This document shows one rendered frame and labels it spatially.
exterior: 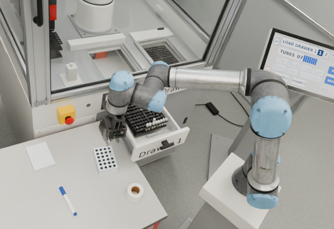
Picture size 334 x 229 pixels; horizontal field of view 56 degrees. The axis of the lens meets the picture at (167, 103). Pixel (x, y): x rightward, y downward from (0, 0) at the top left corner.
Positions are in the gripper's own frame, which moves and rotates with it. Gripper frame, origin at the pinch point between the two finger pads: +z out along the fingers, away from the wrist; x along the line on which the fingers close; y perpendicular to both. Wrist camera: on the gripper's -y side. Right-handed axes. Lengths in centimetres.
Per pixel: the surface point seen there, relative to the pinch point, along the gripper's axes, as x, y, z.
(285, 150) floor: 182, -25, 96
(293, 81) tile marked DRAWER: 114, -17, -3
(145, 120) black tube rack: 21.7, -11.9, 7.1
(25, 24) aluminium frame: -26, -23, -38
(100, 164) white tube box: -1.4, 0.1, 18.9
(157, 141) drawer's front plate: 22.0, 2.4, 5.3
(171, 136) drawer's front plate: 29.4, 1.0, 5.2
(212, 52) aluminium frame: 68, -40, -8
